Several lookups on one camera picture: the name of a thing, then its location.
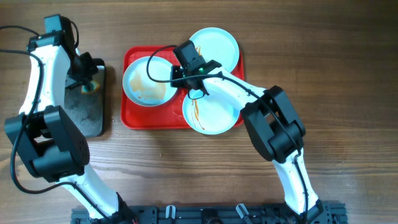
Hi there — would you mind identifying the green and yellow sponge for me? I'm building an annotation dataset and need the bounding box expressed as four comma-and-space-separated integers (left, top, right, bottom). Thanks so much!
81, 80, 100, 95

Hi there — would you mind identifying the light blue plate bottom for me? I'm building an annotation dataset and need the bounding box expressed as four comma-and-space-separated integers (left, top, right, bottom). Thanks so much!
182, 90, 239, 135

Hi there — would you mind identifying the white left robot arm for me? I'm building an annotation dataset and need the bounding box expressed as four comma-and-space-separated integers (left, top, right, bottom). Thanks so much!
4, 37, 136, 223

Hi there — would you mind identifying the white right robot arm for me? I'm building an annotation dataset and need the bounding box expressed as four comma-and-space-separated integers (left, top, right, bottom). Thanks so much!
170, 60, 323, 223

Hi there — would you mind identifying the black water tray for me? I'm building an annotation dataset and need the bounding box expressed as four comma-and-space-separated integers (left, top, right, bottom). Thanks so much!
64, 58, 106, 138

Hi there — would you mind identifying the red serving tray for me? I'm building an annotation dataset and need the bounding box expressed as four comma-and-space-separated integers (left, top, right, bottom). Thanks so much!
121, 45, 245, 130

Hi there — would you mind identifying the light blue plate top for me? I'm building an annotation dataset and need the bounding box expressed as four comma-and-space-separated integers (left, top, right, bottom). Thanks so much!
190, 27, 240, 73

